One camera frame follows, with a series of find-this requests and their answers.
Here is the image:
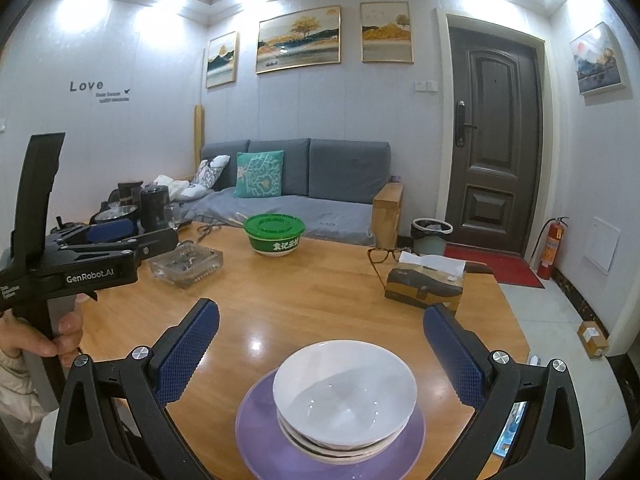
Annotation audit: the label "metal pot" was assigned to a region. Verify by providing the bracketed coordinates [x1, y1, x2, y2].
[95, 205, 141, 226]

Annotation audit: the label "cream ceramic bowl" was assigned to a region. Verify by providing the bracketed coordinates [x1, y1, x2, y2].
[285, 437, 397, 465]

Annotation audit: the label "white ceramic bowl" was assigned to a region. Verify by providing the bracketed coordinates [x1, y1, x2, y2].
[272, 340, 418, 451]
[277, 417, 412, 457]

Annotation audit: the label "red door mat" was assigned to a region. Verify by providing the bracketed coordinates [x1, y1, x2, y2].
[444, 244, 546, 289]

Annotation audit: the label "large framed tree painting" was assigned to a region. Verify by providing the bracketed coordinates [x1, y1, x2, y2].
[256, 5, 343, 75]

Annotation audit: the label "black canister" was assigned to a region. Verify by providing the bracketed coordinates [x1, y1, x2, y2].
[140, 186, 168, 231]

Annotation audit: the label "teal patterned cushion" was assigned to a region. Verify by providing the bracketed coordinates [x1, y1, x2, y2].
[234, 150, 285, 199]

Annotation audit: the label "white cloth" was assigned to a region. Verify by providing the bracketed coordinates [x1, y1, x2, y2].
[152, 175, 207, 203]

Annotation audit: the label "tissue box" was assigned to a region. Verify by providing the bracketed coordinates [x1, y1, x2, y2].
[385, 252, 468, 316]

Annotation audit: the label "person's left hand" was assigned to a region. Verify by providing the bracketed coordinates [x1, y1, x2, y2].
[0, 302, 84, 368]

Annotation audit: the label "purple plate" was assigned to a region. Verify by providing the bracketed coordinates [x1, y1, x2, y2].
[235, 367, 427, 480]

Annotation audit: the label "white patterned cushion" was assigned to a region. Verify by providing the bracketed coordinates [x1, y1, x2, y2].
[191, 155, 231, 188]

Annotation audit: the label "tortoiseshell eyeglasses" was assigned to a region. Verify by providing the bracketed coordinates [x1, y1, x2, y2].
[367, 246, 411, 278]

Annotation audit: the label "red fire extinguisher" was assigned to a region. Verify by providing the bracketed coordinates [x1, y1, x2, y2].
[536, 216, 569, 281]

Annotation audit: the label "yellow wooden post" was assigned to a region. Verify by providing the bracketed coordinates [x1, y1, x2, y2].
[193, 104, 207, 176]

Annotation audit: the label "green lidded takeaway bowl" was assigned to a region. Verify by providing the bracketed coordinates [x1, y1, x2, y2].
[243, 213, 307, 257]

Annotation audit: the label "wooden side table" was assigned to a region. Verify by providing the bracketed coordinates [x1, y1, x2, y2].
[372, 182, 404, 248]

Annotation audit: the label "glass ashtray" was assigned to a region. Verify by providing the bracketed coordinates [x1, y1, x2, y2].
[148, 242, 224, 289]

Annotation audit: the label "trash bin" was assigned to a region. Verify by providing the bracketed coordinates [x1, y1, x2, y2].
[411, 217, 453, 256]

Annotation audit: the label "medium framed golden painting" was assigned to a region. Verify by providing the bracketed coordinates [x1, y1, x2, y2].
[360, 1, 415, 64]

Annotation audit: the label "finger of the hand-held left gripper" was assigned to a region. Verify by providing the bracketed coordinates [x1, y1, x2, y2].
[47, 220, 143, 248]
[55, 227, 179, 267]

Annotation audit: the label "grey sofa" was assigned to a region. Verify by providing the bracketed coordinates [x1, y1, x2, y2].
[172, 138, 403, 247]

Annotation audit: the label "black wall lettering decal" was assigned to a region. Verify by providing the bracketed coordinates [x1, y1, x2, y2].
[69, 79, 133, 103]

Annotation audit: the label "cardboard box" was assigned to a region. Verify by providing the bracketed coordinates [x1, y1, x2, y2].
[576, 320, 610, 358]

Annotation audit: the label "dark brown door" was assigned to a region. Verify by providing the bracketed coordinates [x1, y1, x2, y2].
[447, 25, 543, 261]

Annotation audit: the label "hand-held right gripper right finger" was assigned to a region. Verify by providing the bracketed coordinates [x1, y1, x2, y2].
[422, 303, 588, 480]

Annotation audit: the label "small framed landscape painting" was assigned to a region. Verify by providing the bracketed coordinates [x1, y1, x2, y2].
[206, 31, 239, 89]

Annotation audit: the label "framed mountain wall picture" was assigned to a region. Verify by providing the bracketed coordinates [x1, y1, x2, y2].
[569, 21, 629, 96]

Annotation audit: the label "white wall panel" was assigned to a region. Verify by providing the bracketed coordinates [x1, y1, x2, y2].
[585, 216, 621, 275]

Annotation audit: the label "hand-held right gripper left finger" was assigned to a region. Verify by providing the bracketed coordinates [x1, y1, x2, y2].
[51, 298, 221, 480]

